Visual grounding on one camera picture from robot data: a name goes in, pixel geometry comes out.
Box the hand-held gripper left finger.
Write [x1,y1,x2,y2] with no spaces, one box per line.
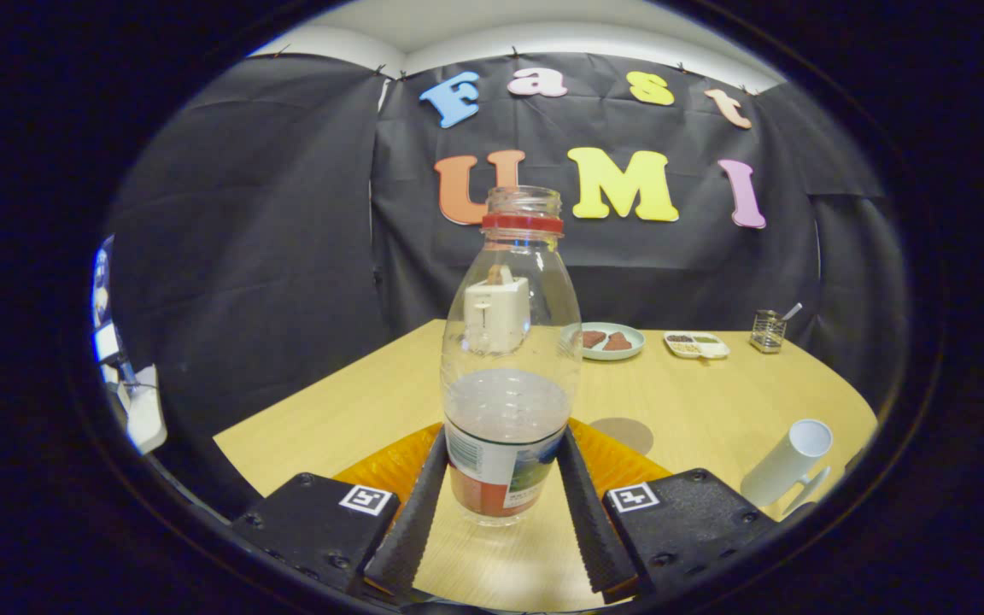
[227,422,451,603]

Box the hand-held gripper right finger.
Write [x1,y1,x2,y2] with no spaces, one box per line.
[554,417,783,603]

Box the round brown coaster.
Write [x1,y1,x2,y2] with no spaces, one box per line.
[588,417,655,456]

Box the clear plastic juice bottle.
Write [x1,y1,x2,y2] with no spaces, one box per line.
[441,185,583,526]

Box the white cup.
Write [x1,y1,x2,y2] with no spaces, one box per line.
[740,419,835,519]

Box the wooden table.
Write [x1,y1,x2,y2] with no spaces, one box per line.
[213,319,879,612]

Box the pale green plate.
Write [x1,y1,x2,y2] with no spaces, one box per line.
[560,322,647,361]

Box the white divided dish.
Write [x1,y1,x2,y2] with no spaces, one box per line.
[663,331,730,360]

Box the white toaster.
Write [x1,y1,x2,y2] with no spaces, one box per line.
[464,265,532,355]

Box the black backdrop cloth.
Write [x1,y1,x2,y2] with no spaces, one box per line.
[103,51,911,522]

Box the small wire mesh holder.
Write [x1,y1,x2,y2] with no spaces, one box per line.
[750,309,788,354]

